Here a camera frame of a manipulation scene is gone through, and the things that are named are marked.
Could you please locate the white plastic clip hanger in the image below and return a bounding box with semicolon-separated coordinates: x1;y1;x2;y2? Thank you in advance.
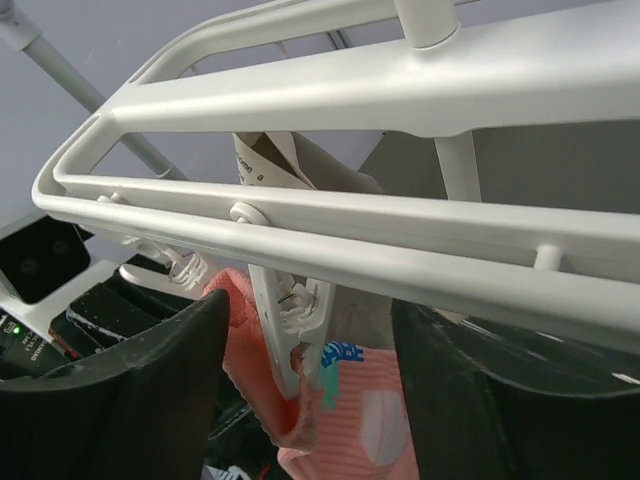
32;1;639;398

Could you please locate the silver clothes rack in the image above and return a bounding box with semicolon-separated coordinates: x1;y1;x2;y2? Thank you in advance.
1;0;187;180

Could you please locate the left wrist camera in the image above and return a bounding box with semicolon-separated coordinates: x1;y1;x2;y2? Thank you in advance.
1;210;94;318

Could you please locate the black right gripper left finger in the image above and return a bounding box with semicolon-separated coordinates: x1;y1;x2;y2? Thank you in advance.
1;290;230;479

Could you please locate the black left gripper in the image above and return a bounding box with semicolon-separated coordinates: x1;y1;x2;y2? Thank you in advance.
48;279;191;360

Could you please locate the grey beige sock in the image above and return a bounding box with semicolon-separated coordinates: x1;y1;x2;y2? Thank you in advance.
232;132;383;194

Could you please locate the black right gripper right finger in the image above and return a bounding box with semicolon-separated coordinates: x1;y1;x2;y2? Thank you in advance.
391;300;639;479

